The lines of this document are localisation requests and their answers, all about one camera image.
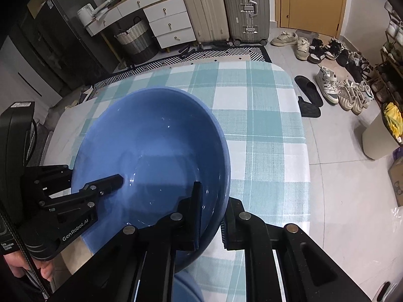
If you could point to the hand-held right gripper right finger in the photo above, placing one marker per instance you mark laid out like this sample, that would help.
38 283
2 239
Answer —
226 236

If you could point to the metal shoe rack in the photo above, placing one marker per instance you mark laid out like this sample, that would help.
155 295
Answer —
392 56

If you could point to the dark tall cabinet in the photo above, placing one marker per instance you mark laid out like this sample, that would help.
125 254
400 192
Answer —
41 56

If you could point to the yellow plastic bag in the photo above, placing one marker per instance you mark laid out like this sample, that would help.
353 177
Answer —
393 119

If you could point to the group of sneakers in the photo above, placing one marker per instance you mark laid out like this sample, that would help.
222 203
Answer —
330 81

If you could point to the white electric kettle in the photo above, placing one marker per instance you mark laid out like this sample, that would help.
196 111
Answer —
85 14

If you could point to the wooden door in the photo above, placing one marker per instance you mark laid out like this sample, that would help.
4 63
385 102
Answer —
311 3

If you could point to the white wardrobe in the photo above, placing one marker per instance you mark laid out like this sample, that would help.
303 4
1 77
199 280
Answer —
19 69

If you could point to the grey suitcase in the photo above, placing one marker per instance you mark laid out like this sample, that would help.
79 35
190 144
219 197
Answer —
245 9

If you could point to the person's left hand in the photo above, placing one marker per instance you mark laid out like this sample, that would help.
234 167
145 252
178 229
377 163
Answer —
47 269

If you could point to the cream suitcase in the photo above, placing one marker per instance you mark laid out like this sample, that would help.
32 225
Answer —
201 6

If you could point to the teal white checkered tablecloth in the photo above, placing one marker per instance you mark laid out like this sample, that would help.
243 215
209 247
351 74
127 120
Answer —
261 151

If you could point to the blue bowl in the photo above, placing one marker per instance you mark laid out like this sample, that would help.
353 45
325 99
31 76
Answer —
151 138
187 288

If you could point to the grey white wicker basket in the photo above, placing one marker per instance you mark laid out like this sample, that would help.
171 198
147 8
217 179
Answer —
137 42

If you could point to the white dresser with drawers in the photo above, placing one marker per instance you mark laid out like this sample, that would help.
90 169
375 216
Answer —
167 19

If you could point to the cream trash bin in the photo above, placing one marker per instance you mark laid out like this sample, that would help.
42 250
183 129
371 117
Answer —
374 138

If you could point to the purple bag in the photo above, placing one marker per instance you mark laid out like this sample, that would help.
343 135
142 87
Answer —
398 153

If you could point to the black refrigerator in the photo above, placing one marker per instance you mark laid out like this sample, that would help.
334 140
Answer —
82 31

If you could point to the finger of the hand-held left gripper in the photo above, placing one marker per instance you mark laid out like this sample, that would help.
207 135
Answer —
47 177
107 185

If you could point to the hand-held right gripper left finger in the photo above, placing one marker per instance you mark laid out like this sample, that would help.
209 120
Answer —
196 220

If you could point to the black slipper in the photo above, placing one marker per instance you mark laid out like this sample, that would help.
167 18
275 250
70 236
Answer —
310 110
310 89

